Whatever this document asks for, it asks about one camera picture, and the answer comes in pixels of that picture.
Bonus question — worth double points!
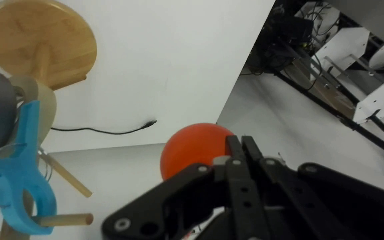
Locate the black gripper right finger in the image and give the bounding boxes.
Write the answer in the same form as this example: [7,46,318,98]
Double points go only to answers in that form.
[242,136,384,240]

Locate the orange red cup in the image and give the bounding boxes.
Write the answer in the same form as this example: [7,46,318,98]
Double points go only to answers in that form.
[161,123,233,180]

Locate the blue plastic clamp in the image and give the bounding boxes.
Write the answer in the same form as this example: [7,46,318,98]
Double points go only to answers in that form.
[0,100,58,235]

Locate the wooden cup stand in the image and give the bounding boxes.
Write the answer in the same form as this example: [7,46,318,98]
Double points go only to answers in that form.
[0,0,98,240]

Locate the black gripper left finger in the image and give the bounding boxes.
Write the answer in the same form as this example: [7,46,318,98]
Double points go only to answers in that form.
[102,136,255,240]

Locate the cream cup on stand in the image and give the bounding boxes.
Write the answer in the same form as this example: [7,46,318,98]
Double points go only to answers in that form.
[10,76,58,143]

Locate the loose black cable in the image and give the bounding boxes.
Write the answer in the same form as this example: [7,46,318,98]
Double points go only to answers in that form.
[50,119,159,136]

